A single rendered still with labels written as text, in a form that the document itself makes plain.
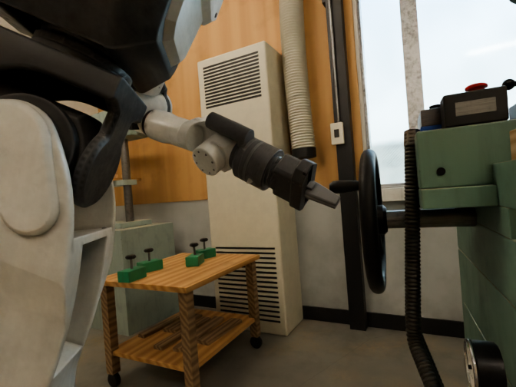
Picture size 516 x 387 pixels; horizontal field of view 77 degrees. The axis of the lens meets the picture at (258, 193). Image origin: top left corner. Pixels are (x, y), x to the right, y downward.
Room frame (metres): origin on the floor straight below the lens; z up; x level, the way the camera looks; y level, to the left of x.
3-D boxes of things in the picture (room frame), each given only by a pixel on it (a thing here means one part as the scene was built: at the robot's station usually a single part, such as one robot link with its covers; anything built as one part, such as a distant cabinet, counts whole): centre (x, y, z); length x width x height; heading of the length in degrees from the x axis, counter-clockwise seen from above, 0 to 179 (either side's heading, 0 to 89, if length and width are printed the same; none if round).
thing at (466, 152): (0.54, -0.34, 0.91); 0.15 x 0.14 x 0.09; 157
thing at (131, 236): (2.45, 0.97, 0.79); 0.62 x 0.48 x 1.58; 60
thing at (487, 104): (0.54, -0.34, 0.99); 0.13 x 0.11 x 0.06; 157
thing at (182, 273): (1.71, 0.42, 0.32); 0.66 x 0.57 x 0.64; 153
